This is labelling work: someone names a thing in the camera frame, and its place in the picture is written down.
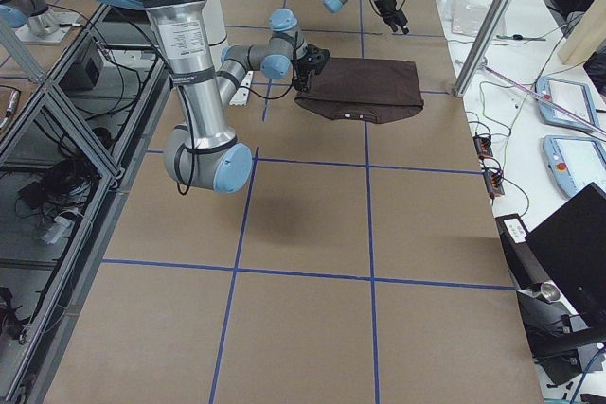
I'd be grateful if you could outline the black monitor stand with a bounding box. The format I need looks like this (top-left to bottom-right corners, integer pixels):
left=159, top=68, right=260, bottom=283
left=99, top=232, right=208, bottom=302
left=496, top=214, right=605, bottom=385

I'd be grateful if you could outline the clear plastic bag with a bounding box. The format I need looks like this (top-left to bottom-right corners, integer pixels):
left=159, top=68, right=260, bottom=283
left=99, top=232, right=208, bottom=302
left=452, top=0, right=490, bottom=37

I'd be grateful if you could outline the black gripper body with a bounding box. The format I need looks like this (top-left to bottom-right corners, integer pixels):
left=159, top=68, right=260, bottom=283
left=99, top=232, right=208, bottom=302
left=293, top=57, right=313, bottom=86
left=376, top=0, right=405, bottom=28

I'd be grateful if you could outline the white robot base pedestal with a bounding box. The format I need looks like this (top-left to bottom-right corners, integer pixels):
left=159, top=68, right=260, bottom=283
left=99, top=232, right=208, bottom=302
left=182, top=0, right=255, bottom=107

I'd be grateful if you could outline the black laptop computer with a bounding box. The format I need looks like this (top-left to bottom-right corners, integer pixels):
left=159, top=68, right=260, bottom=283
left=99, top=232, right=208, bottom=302
left=526, top=183, right=605, bottom=326

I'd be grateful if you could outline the blue teach pendant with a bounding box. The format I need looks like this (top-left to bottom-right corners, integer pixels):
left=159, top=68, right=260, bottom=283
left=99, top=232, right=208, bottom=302
left=543, top=135, right=605, bottom=198
left=536, top=77, right=599, bottom=132

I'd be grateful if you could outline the far blue teach pendant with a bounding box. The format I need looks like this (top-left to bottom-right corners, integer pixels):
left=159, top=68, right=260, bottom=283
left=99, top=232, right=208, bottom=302
left=536, top=77, right=599, bottom=132

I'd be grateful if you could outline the aluminium frame rack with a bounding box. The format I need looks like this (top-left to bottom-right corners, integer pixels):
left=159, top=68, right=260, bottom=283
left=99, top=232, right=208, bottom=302
left=1, top=7, right=169, bottom=403

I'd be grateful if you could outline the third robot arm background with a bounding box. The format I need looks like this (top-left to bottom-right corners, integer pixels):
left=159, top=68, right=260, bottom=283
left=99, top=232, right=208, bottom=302
left=1, top=0, right=80, bottom=45

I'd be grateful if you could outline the near blue teach pendant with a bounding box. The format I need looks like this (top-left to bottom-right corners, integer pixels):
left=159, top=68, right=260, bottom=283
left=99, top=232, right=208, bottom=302
left=543, top=135, right=605, bottom=198

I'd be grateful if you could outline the aluminium frame post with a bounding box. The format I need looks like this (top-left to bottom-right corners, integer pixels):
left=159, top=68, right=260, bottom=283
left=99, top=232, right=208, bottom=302
left=453, top=0, right=512, bottom=97

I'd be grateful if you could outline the dark brown t-shirt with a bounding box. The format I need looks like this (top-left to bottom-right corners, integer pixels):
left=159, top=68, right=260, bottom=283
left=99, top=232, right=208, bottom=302
left=294, top=58, right=424, bottom=124

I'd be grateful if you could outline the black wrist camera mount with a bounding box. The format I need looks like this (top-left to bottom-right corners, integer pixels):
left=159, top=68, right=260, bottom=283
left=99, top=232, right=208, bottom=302
left=303, top=44, right=330, bottom=74

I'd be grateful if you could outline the orange electronics board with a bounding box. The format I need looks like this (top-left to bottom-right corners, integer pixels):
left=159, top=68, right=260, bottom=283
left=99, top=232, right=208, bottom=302
left=472, top=134, right=505, bottom=200

